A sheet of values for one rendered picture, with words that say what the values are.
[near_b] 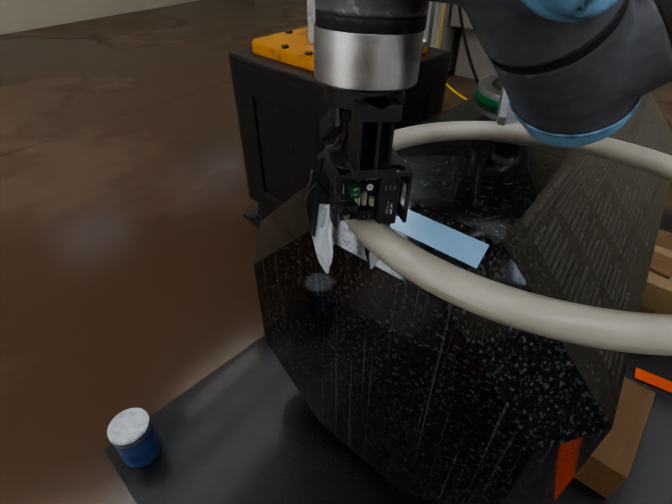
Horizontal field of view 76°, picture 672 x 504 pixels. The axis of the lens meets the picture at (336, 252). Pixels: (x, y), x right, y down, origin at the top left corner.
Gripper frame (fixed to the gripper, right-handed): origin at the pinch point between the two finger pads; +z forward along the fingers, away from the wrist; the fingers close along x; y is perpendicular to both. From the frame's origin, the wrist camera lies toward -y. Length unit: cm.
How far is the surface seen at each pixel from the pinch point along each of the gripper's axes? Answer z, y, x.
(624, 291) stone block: 19, -7, 54
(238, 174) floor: 72, -186, -14
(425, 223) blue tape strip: 4.1, -12.5, 15.5
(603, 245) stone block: 12, -13, 51
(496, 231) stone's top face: 2.6, -6.4, 23.7
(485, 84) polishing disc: -5, -58, 48
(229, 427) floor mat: 82, -36, -22
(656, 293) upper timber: 58, -43, 118
